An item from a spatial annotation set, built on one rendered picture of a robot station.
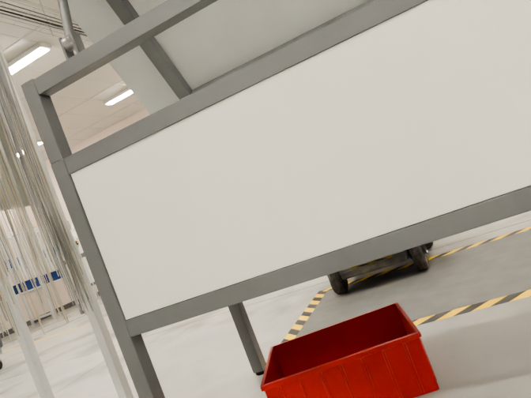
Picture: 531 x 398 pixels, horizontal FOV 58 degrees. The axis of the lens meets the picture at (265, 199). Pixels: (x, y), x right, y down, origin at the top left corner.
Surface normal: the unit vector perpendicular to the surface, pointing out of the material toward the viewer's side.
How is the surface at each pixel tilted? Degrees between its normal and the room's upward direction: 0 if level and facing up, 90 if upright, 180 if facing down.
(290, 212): 90
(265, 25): 128
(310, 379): 90
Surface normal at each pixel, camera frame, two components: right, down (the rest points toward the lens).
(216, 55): -0.03, 0.66
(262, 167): -0.32, 0.11
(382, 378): -0.10, 0.02
